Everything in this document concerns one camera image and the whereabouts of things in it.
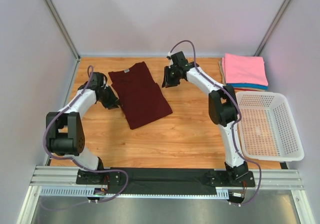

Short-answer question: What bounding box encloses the aluminium frame post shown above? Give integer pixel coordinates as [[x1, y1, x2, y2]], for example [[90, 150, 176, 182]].
[[43, 0, 81, 61], [254, 0, 293, 57]]

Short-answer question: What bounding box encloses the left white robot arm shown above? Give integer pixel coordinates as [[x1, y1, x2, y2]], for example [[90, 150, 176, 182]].
[[43, 71, 121, 174]]

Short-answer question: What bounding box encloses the blue folded t-shirt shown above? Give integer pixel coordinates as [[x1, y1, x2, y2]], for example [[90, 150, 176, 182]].
[[229, 83, 268, 90]]

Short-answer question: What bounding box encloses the pink folded t-shirt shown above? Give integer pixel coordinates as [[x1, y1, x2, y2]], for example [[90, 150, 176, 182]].
[[222, 54, 269, 87]]

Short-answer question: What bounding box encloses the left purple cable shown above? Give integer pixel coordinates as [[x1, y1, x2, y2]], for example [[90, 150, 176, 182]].
[[39, 65, 130, 211]]

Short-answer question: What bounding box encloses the right aluminium frame post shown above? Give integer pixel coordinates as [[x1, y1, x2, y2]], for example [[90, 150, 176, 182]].
[[254, 0, 293, 57]]

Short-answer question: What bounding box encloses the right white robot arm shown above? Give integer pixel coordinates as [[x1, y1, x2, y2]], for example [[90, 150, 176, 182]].
[[162, 51, 249, 179]]

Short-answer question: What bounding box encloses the purple cable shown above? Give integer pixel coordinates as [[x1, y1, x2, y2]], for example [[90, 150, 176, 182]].
[[39, 65, 130, 211], [167, 40, 262, 208]]

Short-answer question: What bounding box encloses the white plastic basket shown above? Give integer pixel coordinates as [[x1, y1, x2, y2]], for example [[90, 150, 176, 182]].
[[236, 91, 305, 162]]

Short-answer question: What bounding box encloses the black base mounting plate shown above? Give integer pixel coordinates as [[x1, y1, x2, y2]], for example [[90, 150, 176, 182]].
[[76, 167, 256, 195]]

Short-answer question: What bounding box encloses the aluminium slotted cable rail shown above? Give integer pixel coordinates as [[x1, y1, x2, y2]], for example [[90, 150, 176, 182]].
[[30, 166, 303, 199]]

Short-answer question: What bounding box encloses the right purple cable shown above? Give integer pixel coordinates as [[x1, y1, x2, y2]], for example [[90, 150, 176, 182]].
[[167, 40, 262, 208]]

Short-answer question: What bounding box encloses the left aluminium frame post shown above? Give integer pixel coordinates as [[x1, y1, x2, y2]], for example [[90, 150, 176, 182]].
[[43, 0, 81, 61]]

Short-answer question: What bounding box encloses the maroon t-shirt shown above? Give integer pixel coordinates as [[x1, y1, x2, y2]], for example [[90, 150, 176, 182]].
[[108, 62, 172, 130]]

